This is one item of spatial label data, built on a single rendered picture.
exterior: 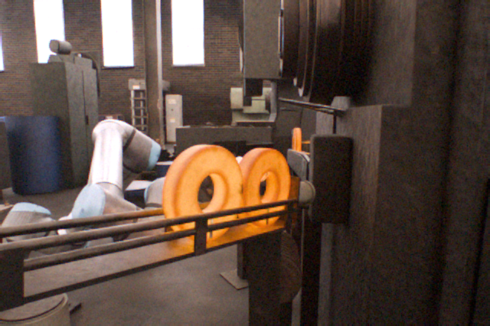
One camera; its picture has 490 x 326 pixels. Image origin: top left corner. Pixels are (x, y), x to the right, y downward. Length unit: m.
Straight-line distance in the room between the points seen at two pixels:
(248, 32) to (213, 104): 7.66
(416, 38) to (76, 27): 12.90
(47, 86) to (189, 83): 7.49
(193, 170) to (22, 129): 3.88
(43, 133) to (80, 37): 9.12
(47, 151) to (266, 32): 2.78
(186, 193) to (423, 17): 0.54
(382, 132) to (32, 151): 3.97
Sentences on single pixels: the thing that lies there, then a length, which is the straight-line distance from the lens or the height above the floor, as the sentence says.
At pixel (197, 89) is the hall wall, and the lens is 11.46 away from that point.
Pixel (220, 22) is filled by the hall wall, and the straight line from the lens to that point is 11.68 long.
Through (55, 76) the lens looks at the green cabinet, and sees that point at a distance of 4.49.
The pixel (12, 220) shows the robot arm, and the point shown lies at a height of 0.44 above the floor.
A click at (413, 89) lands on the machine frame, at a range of 0.72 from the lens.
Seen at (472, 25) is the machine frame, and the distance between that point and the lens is 0.75.
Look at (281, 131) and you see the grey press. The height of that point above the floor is 0.68.
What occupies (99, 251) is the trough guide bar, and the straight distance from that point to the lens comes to 0.42.
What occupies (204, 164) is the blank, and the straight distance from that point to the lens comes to 0.52.
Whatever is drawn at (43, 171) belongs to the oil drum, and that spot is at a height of 0.26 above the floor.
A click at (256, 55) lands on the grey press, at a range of 3.76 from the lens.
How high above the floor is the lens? 0.84
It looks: 9 degrees down
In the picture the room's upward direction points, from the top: straight up
